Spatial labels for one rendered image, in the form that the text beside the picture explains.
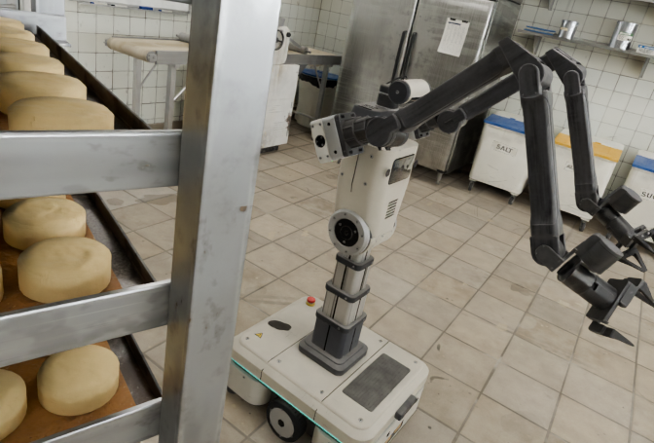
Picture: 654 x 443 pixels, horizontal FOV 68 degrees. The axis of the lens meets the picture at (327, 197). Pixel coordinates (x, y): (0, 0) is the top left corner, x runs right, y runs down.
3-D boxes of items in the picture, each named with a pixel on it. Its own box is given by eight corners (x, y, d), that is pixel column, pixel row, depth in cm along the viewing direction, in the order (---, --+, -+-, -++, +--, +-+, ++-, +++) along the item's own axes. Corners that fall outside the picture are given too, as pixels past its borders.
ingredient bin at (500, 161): (461, 189, 486) (485, 115, 457) (478, 176, 539) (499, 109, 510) (515, 208, 463) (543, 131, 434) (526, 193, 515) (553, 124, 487)
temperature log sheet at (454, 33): (460, 56, 437) (470, 21, 426) (459, 56, 435) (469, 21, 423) (438, 52, 447) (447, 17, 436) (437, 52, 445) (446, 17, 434)
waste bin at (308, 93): (341, 129, 625) (351, 77, 600) (317, 132, 582) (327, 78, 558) (308, 116, 650) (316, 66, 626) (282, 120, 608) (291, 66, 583)
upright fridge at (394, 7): (468, 173, 545) (530, -24, 468) (438, 190, 472) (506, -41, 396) (362, 135, 610) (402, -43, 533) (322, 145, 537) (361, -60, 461)
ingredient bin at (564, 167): (525, 212, 457) (554, 134, 429) (538, 198, 509) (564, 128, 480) (586, 235, 433) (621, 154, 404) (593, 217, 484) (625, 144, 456)
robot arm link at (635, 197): (581, 195, 155) (576, 204, 148) (609, 168, 148) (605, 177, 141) (612, 220, 152) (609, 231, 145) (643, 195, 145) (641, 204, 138)
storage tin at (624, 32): (629, 51, 436) (639, 25, 428) (628, 51, 422) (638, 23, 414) (607, 47, 444) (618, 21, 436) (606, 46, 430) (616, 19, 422)
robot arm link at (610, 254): (542, 246, 112) (531, 253, 105) (580, 211, 106) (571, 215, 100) (584, 286, 107) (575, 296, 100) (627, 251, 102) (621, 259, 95)
